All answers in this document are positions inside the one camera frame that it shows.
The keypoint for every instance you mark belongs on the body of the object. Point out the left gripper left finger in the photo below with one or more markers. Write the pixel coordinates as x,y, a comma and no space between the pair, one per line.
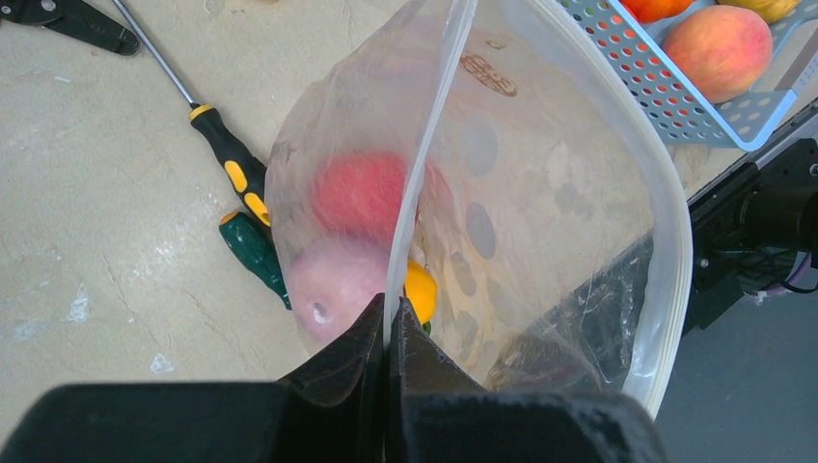
331,413

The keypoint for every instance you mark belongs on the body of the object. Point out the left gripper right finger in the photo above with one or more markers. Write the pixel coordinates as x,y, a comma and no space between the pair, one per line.
428,396

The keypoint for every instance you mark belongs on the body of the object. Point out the red tomato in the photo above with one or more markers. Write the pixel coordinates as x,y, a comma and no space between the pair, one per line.
358,194

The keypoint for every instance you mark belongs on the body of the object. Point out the clear zip top bag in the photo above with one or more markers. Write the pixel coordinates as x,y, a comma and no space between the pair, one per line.
540,199

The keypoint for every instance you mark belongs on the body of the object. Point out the peach apple fruit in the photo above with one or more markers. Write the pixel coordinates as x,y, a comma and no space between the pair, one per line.
723,50

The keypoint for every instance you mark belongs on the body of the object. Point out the black yellow screwdriver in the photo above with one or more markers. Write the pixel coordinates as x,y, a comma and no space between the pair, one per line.
245,172

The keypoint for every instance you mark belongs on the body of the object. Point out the light blue plastic basket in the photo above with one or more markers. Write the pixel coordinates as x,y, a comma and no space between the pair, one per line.
677,109

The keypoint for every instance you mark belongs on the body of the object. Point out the black pliers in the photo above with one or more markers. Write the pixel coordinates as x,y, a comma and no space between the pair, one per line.
75,19

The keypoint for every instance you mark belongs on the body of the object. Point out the yellow orange lemon fruit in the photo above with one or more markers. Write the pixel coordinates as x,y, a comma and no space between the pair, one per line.
771,11

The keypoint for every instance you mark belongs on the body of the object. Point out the green handled screwdriver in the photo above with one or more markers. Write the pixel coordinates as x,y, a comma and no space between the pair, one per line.
253,247

